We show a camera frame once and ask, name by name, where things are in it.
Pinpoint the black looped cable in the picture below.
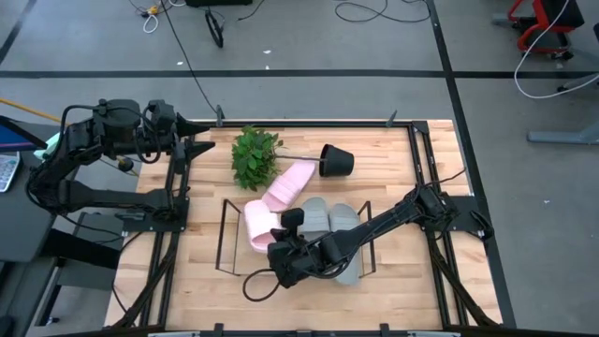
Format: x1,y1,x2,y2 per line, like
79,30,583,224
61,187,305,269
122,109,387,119
241,267,283,303

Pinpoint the black floor cable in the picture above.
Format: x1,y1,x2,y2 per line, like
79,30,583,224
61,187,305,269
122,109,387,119
160,0,222,118
333,0,432,24

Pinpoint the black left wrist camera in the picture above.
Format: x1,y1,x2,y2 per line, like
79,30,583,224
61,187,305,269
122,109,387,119
147,98,178,133

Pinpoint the red black cart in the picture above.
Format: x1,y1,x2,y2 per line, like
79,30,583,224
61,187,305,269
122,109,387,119
490,0,587,62

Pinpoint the black plant pot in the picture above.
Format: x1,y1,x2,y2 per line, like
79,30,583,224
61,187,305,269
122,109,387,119
318,143,356,179

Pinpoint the green artificial plant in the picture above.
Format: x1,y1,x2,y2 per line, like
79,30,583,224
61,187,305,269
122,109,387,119
230,125,327,192

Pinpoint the black wire shoe rack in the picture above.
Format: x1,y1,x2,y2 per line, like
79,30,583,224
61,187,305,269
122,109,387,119
214,198,378,278

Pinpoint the grey slide sandal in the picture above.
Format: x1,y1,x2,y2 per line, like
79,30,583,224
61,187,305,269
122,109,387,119
298,196,332,236
329,202,364,286

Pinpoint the white floor cable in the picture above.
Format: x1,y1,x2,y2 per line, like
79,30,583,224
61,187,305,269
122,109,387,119
513,0,599,101

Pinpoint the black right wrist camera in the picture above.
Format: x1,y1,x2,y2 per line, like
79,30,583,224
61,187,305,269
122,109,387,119
279,208,306,231

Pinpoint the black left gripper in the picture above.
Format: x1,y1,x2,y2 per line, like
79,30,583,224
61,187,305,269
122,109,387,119
138,111,217,163

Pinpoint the pink slide sandal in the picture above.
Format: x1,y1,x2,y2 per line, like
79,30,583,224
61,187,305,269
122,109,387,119
260,160,317,213
242,199,284,255

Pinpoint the grey desk leg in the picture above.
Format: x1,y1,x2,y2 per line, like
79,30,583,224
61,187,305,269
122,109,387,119
525,69,599,147

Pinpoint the white calculator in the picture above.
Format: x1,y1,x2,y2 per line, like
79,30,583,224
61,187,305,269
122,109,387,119
0,151,22,194

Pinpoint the grey side desk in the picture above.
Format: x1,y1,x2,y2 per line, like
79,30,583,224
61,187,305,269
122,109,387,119
0,121,125,337

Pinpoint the white coiled cable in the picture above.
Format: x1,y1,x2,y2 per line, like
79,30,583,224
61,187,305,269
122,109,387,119
141,12,161,36

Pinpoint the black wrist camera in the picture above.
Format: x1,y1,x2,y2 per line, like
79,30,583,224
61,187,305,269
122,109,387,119
147,98,178,133
279,208,306,231

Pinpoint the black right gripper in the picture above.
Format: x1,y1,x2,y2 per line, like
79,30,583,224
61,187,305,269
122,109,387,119
267,227,329,289

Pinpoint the dark tablet blue screen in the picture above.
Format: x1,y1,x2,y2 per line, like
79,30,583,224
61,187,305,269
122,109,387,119
0,114,49,153

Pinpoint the black aluminium rig frame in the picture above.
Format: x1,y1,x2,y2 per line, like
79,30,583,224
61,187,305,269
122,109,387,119
105,108,519,337

